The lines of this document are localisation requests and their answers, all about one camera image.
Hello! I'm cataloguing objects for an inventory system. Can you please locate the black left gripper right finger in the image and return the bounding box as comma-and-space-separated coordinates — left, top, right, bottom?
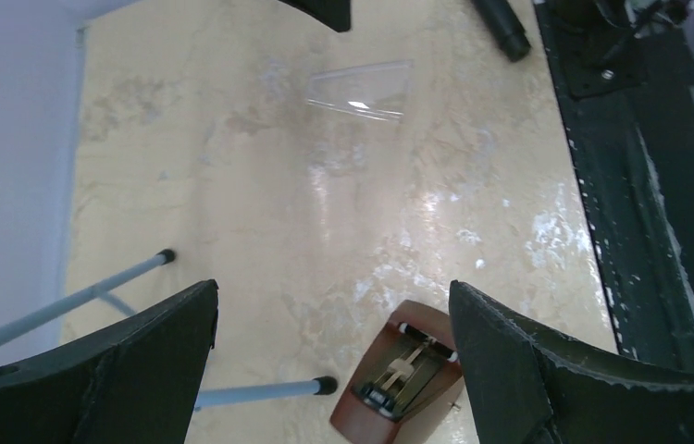
449, 280, 694, 443

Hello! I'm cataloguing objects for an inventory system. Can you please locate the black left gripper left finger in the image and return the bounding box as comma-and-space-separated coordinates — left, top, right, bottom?
0, 279, 218, 443

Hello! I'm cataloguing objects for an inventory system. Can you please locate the brown wooden metronome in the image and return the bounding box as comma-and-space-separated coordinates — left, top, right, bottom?
329, 300, 465, 444

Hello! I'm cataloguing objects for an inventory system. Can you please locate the clear plastic metronome cover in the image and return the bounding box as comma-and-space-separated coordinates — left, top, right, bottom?
305, 60, 414, 121

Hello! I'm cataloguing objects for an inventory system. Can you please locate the blue tripod music stand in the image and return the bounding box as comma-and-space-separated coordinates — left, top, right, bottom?
0, 249, 339, 412

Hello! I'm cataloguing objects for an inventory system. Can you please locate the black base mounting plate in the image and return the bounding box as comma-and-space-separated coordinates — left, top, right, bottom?
534, 1, 694, 373

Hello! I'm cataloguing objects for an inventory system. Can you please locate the black cylindrical tube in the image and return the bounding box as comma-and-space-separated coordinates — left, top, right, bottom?
472, 0, 531, 62

